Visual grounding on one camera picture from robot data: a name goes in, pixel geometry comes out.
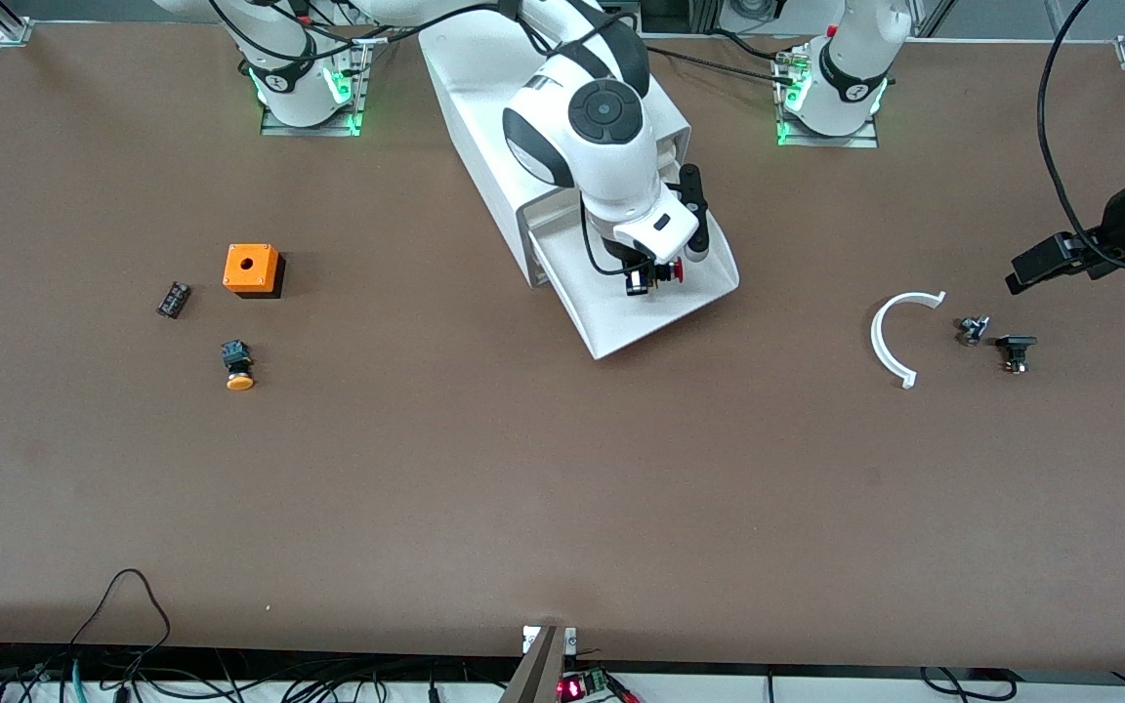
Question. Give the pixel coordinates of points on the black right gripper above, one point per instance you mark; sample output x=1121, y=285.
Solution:
x=639, y=265

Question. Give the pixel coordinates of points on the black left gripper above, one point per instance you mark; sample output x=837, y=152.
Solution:
x=1122, y=220

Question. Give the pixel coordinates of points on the red push button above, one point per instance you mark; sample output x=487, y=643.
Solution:
x=678, y=271

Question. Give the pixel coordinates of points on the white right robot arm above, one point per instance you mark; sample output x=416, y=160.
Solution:
x=602, y=166

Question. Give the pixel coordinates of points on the orange push button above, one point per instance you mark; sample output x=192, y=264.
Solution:
x=239, y=382

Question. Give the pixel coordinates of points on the small black silver part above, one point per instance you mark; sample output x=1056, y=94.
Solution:
x=973, y=330

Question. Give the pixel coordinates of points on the white curved plastic arc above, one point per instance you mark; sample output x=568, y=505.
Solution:
x=876, y=337

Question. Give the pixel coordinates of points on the orange box with hole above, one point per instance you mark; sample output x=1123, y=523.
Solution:
x=250, y=275

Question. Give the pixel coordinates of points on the circuit board with red light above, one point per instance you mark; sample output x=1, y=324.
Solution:
x=572, y=688

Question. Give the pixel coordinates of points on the small black terminal block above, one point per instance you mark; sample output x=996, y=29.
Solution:
x=175, y=300

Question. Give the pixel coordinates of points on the black switch part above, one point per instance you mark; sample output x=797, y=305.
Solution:
x=1016, y=344

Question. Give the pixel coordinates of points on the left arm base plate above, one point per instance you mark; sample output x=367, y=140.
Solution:
x=826, y=143

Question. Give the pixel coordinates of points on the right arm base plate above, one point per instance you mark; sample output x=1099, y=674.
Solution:
x=359, y=88

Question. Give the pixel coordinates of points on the white mounting bracket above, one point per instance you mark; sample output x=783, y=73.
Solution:
x=572, y=640

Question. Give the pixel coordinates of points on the grey camera post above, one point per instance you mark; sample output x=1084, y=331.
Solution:
x=538, y=674

